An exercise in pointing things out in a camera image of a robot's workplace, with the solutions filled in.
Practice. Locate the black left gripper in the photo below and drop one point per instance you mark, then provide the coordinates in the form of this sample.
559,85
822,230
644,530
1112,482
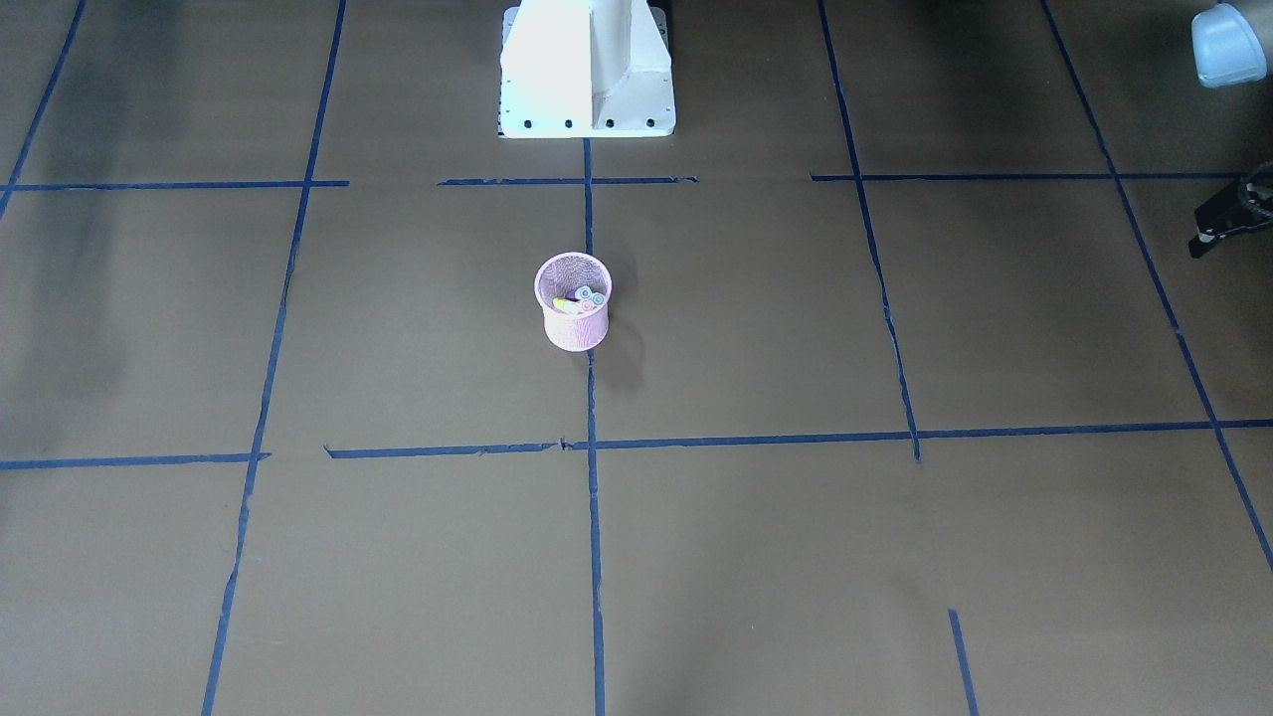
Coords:
1225,212

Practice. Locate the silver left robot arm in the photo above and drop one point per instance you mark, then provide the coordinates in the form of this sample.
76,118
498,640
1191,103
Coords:
1232,45

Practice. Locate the pink mesh pen holder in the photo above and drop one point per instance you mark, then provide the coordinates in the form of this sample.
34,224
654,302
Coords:
558,277

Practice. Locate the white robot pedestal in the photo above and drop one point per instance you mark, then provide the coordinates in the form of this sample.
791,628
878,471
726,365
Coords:
586,69

